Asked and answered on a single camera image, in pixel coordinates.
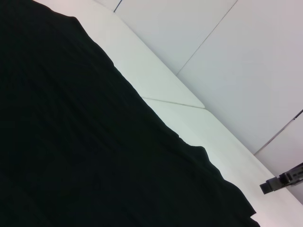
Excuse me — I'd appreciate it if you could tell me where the black t-shirt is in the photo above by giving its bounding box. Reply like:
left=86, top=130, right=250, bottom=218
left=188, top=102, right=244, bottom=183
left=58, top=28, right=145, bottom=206
left=0, top=0, right=261, bottom=227

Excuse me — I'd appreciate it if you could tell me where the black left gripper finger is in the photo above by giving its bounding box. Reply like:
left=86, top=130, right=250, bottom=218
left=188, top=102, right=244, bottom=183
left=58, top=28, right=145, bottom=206
left=259, top=162, right=303, bottom=195

